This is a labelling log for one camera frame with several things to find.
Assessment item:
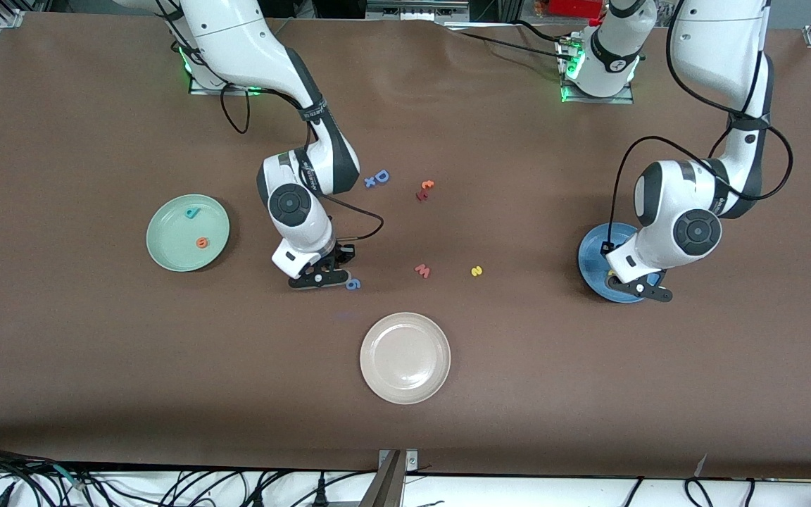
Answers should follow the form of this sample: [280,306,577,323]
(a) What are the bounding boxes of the blue plate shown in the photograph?
[577,222,663,304]

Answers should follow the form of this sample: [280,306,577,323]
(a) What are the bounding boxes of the beige plate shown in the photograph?
[359,312,452,406]

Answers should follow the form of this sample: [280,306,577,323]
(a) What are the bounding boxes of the brown table cover sheet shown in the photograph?
[0,13,811,480]

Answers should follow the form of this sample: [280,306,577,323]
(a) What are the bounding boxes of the pale green plate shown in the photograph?
[146,194,231,273]

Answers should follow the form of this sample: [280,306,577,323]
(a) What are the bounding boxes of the red box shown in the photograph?
[550,0,602,18]

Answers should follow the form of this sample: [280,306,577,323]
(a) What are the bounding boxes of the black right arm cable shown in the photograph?
[220,90,385,242]

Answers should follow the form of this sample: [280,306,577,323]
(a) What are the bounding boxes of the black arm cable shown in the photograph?
[220,90,385,242]
[599,0,795,254]

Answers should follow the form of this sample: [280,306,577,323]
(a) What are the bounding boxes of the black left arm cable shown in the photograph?
[599,0,795,254]

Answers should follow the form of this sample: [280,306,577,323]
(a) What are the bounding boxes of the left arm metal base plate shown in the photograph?
[559,35,636,105]

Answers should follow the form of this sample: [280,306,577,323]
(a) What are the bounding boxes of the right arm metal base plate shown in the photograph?
[189,76,266,96]

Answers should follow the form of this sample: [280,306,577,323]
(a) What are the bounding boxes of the looped thin black cable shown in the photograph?
[684,477,715,507]

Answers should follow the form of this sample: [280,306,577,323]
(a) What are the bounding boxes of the metal angle bracket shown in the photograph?
[377,449,419,472]

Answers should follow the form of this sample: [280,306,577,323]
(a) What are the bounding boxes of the aluminium profile post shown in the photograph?
[360,451,406,507]

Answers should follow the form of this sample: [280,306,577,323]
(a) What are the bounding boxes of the white board under cables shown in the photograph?
[0,465,811,507]

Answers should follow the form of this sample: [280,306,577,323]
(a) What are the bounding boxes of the aluminium frame crossbar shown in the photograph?
[367,0,519,30]

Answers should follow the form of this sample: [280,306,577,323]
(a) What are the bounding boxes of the long black table cable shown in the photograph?
[456,28,570,60]

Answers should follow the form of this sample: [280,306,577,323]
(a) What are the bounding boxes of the short black table cable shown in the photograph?
[515,20,567,43]

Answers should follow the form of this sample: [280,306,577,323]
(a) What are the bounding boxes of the teal tipped cable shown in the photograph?
[54,463,89,490]

